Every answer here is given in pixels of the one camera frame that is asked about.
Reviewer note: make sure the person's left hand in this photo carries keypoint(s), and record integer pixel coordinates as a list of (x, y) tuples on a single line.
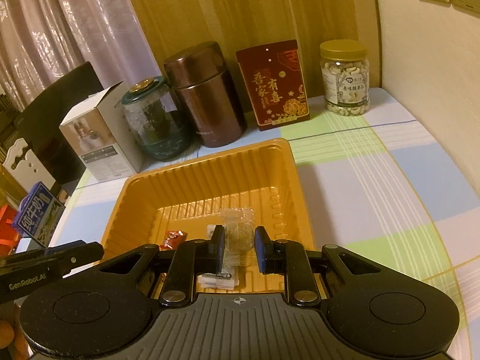
[(13, 342)]

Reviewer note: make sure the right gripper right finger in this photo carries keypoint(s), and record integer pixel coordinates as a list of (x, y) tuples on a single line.
[(289, 259)]

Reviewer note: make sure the black chair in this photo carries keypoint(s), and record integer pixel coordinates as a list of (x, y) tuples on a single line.
[(39, 124)]

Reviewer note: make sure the orange plastic tray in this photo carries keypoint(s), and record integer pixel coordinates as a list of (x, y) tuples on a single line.
[(190, 196)]

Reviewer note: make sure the brown metal canister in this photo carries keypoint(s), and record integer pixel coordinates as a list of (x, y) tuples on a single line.
[(203, 83)]

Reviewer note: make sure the clear black snack packet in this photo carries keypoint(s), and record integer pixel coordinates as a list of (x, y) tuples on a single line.
[(228, 278)]

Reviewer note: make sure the white humidifier box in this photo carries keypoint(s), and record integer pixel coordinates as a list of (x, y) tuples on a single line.
[(98, 132)]

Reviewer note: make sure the checkered tablecloth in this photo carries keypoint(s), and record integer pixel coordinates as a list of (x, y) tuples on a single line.
[(380, 185)]

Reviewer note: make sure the red item at left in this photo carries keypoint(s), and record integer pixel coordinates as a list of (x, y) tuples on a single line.
[(9, 236)]

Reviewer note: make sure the curtain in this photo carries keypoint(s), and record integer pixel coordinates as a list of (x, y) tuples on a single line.
[(43, 40)]

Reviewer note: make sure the red gift box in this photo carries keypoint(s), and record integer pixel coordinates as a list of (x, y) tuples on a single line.
[(274, 80)]

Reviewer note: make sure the green glass tea jar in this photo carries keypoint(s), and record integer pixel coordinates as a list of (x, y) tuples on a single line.
[(156, 118)]

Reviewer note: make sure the clear jar of nuts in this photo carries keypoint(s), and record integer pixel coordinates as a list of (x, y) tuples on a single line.
[(344, 67)]

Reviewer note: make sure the red candy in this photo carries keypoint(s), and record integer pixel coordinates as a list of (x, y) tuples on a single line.
[(172, 239)]

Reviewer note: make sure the blue milk carton box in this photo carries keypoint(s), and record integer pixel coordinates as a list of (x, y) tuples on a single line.
[(38, 215)]

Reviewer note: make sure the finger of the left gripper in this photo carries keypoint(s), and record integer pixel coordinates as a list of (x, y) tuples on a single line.
[(75, 247), (67, 262)]

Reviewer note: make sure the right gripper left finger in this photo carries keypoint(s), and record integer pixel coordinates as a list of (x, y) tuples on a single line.
[(192, 258)]

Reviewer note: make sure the clear beige candy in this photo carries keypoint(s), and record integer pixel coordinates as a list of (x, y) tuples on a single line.
[(239, 228)]

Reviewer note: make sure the white wooden chair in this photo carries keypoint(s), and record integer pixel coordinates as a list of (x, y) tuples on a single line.
[(25, 167)]

